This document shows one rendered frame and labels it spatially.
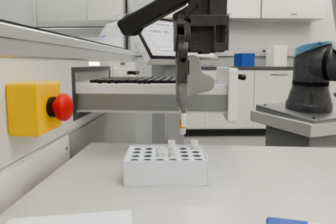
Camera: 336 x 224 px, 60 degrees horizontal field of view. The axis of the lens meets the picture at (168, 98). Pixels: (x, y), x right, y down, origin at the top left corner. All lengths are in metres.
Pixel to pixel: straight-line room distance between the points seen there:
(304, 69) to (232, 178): 0.66
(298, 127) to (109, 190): 0.69
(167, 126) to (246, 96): 2.28
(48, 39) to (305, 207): 0.46
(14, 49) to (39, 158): 0.18
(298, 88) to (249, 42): 3.52
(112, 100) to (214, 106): 0.21
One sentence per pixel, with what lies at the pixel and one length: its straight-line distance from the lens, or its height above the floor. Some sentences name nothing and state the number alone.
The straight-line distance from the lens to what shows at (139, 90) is 0.61.
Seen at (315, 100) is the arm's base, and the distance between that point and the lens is 1.07.
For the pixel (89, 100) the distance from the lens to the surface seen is 0.64.
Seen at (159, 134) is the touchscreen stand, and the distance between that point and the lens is 1.70.
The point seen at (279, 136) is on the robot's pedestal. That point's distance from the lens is 1.11.
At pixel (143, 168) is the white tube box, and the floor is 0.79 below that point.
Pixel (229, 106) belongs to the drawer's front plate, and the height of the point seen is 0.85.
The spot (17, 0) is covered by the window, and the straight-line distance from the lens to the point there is 0.51.
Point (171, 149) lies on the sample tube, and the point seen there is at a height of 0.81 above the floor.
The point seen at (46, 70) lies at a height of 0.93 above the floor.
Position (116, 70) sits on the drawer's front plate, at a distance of 0.93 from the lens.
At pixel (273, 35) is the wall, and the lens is 4.69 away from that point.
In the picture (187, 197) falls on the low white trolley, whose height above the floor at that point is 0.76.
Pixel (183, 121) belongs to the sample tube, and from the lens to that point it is 0.48.
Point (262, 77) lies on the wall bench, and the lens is 3.87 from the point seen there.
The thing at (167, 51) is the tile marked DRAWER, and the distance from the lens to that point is 1.53.
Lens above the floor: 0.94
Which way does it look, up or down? 7 degrees down
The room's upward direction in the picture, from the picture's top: straight up
